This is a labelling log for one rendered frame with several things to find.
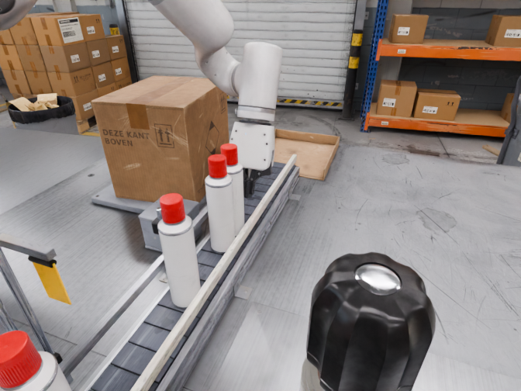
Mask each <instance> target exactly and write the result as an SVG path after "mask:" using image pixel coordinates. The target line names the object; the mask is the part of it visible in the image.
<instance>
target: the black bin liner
mask: <svg viewBox="0 0 521 391"><path fill-rule="evenodd" d="M27 100H29V101H30V102H31V103H34V102H36V101H37V97H35V98H31V99H27ZM57 105H58V106H59V107H56V108H52V109H44V110H37V111H21V110H20V109H18V108H17V107H16V106H14V105H13V104H11V105H9V107H8V111H9V115H10V117H11V120H12V121H13V122H16V123H22V124H25V123H26V124H28V123H39V122H43V121H46V120H49V119H50V118H58V119H59V118H62V117H67V116H72V115H74V113H75V107H74V103H73V100H72V99H71V98H69V97H66V96H57Z"/></svg>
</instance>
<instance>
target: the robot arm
mask: <svg viewBox="0 0 521 391"><path fill-rule="evenodd" d="M147 1H148V2H149V3H151V4H152V5H153V6H154V7H155V8H156V9H157V10H158V11H159V12H160V13H161V14H162V15H163V16H164V17H165V18H166V19H168V20H169V21H170V22H171V23H172V24H173V25H174V26H175V27H176V28H177V29H178V30H179V31H180V32H182V33H183V34H184V35H185V36H186V37H187V38H188V39H189V40H190V41H191V42H192V43H193V45H194V48H195V60H196V63H197V65H198V67H199V69H200V70H201V72H202V73H203V74H204V75H205V76H206V77H207V78H208V79H209V80H210V81H211V82H212V83H213V84H214V85H215V86H217V87H218V88H219V89H220V90H222V91H223V92H225V93H226V94H227V95H231V96H234V97H239V102H238V109H235V114H237V117H242V118H241V119H242V120H239V122H235V123H234V125H233V130H232V133H231V137H230V140H229V143H230V144H235V145H237V148H238V162H239V163H241V164H242V165H243V197H245V198H247V199H249V198H250V197H252V195H253V194H254V190H255V182H256V180H258V179H259V178H260V177H261V176H266V175H272V166H273V163H274V126H271V123H269V121H274V115H275V109H276V102H277V96H278V84H279V78H280V71H281V59H282V53H283V50H282V49H281V48H280V47H279V46H277V45H274V44H272V43H265V42H250V43H246V44H245V45H244V48H243V60H242V62H241V63H240V62H238V61H236V60H235V59H234V58H233V57H232V56H231V55H230V53H229V52H228V51H227V49H226V48H225V47H224V46H225V45H227V44H228V42H229V41H230V40H231V38H232V36H233V32H234V23H233V18H232V16H231V15H230V13H229V11H228V10H227V8H226V7H225V5H224V4H223V3H222V2H221V1H220V0H147ZM36 2H37V0H0V31H4V30H7V29H10V28H12V27H13V26H14V25H16V24H17V23H18V22H20V21H21V20H22V19H23V18H24V17H25V16H26V15H27V14H28V12H29V11H30V10H31V9H32V7H33V6H34V5H35V4H36ZM248 168H250V169H252V170H251V173H250V178H249V172H248ZM261 170H264V171H261Z"/></svg>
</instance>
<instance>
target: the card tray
mask: <svg viewBox="0 0 521 391"><path fill-rule="evenodd" d="M339 142H340V137H338V136H331V135H325V134H318V133H306V132H300V131H294V130H282V129H274V162H279V163H285V164H287V163H288V161H289V160H290V158H291V157H292V155H293V154H297V160H296V162H295V163H294V165H296V166H298V167H300V169H299V177H303V178H313V179H318V180H323V181H324V179H325V177H326V174H327V172H328V170H329V168H330V165H331V163H332V161H333V158H334V156H335V153H336V151H337V148H338V147H339Z"/></svg>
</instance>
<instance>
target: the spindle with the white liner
mask: <svg viewBox="0 0 521 391"><path fill-rule="evenodd" d="M435 330H436V314H435V310H434V308H433V304H432V301H431V299H430V298H429V297H428V295H427V294H426V287H425V284H424V281H423V279H422V278H421V277H420V276H419V274H418V273H417V272H416V271H414V270H413V269H412V268H411V267H409V266H407V265H403V264H400V263H398V262H397V261H394V260H393V259H391V258H390V257H389V256H387V255H386V254H381V253H378V252H373V251H371V252H368V253H366V254H352V253H348V254H344V255H342V256H340V257H338V258H337V259H335V260H334V261H333V262H332V263H331V264H330V265H329V266H328V268H327V269H326V271H325V275H324V276H323V277H322V278H321V279H320V280H319V281H318V282H317V283H316V285H315V286H314V289H313V291H312V298H311V305H310V312H309V325H308V332H307V339H306V357H305V360H304V362H303V364H302V370H301V383H300V389H299V391H411V390H412V388H413V386H414V384H415V381H416V378H417V376H418V374H419V371H420V369H421V367H422V365H423V362H424V359H425V357H426V354H427V352H428V350H429V348H430V345H431V343H432V340H433V336H434V334H435Z"/></svg>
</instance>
